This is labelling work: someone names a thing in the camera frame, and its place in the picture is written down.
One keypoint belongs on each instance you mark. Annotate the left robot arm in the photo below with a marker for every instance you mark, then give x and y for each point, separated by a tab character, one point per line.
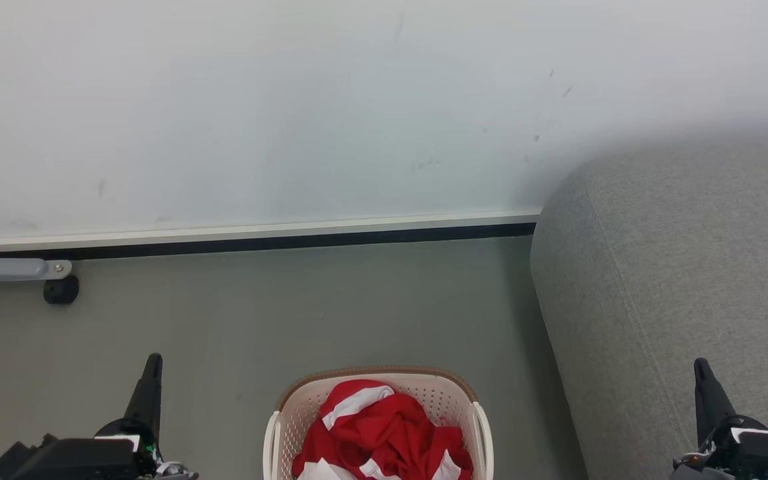
174	472

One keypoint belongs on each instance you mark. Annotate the red white striped jersey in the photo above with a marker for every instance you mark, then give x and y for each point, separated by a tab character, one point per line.
320	470

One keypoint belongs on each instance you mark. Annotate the white baseboard strip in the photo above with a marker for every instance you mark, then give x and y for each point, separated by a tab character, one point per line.
257	230

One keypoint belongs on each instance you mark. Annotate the grey metal stand leg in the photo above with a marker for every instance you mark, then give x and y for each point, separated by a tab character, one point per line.
4	268

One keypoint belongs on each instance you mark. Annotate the cream perforated laundry basket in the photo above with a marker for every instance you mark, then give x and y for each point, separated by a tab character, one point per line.
290	413

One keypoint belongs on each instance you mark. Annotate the grey fabric sofa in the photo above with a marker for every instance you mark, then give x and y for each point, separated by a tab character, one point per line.
677	280

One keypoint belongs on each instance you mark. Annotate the black caster wheel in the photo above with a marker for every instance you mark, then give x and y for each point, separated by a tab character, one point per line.
61	290

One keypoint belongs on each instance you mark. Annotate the red garment with white hem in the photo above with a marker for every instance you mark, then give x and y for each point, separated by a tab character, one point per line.
390	426

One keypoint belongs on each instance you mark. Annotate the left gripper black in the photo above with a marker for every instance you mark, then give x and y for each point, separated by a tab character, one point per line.
70	460

